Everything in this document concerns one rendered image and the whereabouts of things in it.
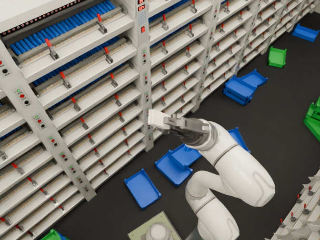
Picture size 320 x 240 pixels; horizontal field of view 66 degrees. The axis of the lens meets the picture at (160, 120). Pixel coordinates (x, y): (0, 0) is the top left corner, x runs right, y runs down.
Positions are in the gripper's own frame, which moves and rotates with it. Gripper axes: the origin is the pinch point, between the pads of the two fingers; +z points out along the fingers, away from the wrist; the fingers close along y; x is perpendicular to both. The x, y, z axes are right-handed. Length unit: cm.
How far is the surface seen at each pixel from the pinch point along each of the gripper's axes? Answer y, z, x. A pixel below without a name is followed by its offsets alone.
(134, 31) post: -51, -54, -61
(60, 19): -70, -22, -55
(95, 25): -60, -35, -57
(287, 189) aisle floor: 12, -215, 24
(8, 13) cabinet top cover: -62, 3, -41
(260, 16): -7, -204, -146
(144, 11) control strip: -43, -51, -69
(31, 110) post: -83, -23, -12
